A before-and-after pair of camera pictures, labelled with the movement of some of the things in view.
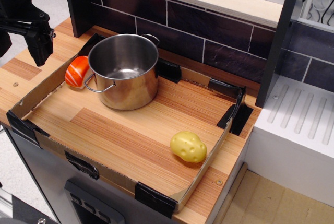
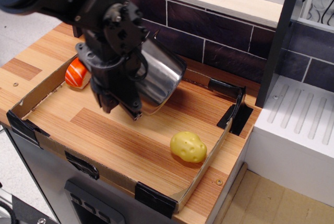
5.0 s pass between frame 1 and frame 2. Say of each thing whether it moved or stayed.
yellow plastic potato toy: stayed
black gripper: moved
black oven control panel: stayed
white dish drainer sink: stayed
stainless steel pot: moved
